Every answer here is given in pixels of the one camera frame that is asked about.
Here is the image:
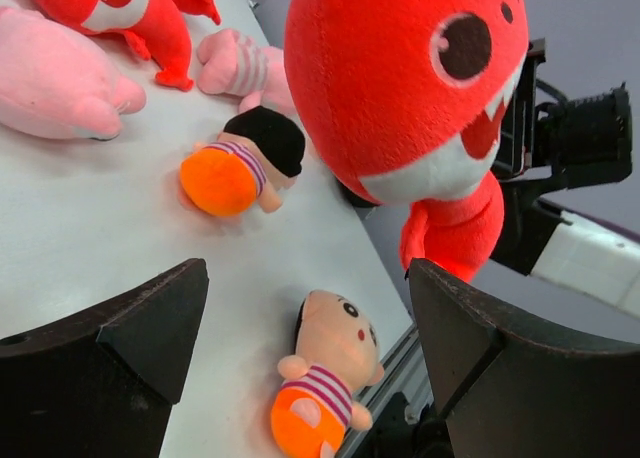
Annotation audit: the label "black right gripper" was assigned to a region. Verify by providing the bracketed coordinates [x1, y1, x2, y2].
[492, 39, 633, 190]

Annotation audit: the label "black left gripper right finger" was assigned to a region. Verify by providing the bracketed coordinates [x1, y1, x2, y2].
[407, 259, 639, 458]

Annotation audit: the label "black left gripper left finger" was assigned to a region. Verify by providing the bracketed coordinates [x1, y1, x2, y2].
[1, 259, 209, 458]

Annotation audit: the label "red shark plush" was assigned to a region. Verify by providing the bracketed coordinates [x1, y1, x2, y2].
[33, 0, 221, 91]
[284, 0, 529, 281]

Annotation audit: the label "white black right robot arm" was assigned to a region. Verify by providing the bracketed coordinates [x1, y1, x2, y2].
[491, 39, 639, 317]

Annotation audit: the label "boy doll orange pants front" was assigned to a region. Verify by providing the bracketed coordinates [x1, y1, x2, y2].
[270, 290, 384, 458]

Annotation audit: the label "boy doll orange pants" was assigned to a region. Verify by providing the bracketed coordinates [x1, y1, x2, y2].
[270, 290, 384, 458]
[178, 106, 306, 218]

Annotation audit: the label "boy doll orange pants middle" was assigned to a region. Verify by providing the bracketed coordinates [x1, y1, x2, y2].
[178, 106, 306, 218]

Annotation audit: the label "pink striped pig plush back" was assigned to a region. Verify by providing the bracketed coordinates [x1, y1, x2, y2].
[1, 0, 146, 141]

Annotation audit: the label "pink striped pig plush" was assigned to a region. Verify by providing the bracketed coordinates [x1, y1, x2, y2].
[1, 0, 146, 141]
[196, 28, 297, 116]

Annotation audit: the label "pink striped pig plush right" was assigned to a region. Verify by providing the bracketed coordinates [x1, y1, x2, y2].
[196, 28, 297, 116]

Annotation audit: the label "aluminium front mounting rail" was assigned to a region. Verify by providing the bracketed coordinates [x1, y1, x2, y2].
[338, 325, 433, 457]

